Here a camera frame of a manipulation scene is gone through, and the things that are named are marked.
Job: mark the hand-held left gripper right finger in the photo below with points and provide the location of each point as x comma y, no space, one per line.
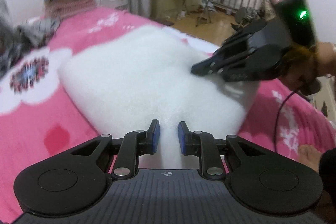
181,138

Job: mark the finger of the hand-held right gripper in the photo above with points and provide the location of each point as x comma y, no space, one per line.
244,35
207,67

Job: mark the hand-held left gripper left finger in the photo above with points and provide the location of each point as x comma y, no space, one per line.
156,135

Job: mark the white knit sweater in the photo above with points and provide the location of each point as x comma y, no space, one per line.
147,77

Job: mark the person's right forearm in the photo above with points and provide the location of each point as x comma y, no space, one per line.
326,58

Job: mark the person's right hand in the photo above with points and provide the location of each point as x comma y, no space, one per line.
302,66

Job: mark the dark round floor stand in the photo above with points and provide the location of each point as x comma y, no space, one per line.
241,16

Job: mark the white water dispenser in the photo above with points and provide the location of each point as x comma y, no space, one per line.
115,3

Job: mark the pink floral blanket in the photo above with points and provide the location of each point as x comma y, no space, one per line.
39,121

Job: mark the person's bare foot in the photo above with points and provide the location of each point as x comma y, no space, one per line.
309,155

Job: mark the pink checked folded blanket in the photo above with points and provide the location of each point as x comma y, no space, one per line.
71,5

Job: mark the person's dark trousers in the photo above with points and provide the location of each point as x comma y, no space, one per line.
328,176

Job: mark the grey sweatshirt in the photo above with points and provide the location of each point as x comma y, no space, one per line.
39,29

